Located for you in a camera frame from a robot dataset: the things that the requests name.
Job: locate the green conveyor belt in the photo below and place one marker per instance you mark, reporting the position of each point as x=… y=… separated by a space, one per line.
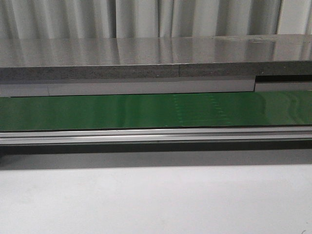
x=155 y=111

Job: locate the grey stone countertop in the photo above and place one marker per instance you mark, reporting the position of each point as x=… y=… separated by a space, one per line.
x=75 y=67

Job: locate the white pleated curtain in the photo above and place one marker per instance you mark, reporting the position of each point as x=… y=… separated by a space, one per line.
x=55 y=19

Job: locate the aluminium conveyor frame rail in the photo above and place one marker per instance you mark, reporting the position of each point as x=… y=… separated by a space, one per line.
x=155 y=135

